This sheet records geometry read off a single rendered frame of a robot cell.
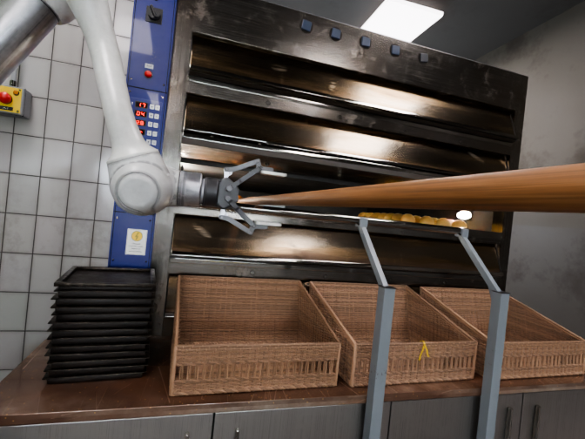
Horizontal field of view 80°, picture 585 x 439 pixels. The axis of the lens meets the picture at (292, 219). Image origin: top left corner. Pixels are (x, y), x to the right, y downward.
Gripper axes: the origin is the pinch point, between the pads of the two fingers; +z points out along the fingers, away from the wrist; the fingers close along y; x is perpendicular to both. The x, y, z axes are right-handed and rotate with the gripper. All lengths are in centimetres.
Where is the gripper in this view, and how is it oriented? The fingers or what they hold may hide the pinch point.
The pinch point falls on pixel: (279, 199)
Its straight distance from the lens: 95.2
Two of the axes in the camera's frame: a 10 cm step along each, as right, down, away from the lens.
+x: 2.7, 0.4, -9.6
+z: 9.6, 1.0, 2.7
